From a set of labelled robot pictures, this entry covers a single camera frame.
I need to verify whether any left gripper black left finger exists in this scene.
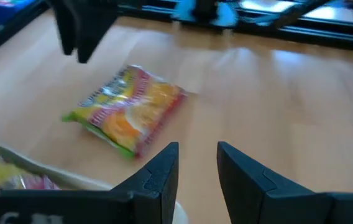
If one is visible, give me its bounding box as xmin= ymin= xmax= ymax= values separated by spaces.
xmin=0 ymin=141 xmax=180 ymax=224

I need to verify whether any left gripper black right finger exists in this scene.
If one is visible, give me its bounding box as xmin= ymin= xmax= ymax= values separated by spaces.
xmin=216 ymin=141 xmax=353 ymax=224

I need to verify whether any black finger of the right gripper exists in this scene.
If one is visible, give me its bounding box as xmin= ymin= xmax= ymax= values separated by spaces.
xmin=49 ymin=0 xmax=78 ymax=56
xmin=76 ymin=0 xmax=119 ymax=64

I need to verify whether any lime chili shrimp noodle packet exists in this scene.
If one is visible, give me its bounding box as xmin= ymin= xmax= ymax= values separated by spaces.
xmin=61 ymin=64 xmax=188 ymax=160
xmin=0 ymin=145 xmax=60 ymax=215

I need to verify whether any white plastic bin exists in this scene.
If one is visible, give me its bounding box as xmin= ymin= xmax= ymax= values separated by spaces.
xmin=0 ymin=143 xmax=190 ymax=224

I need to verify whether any black aluminium table frame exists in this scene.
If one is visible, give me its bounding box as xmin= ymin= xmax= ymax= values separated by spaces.
xmin=0 ymin=0 xmax=353 ymax=63

